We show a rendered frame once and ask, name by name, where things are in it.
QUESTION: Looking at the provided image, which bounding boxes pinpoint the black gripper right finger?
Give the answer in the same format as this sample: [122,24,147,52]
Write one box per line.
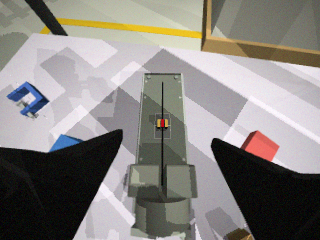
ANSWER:
[211,138,320,240]

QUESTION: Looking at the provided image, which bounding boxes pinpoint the blue block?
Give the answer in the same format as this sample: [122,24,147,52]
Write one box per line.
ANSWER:
[48,134,84,152]

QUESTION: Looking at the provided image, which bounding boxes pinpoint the red cube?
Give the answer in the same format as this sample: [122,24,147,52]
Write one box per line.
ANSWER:
[240,131,279,161]

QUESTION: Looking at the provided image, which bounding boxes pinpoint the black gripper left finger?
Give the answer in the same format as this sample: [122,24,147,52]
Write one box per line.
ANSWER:
[0,129,123,240]

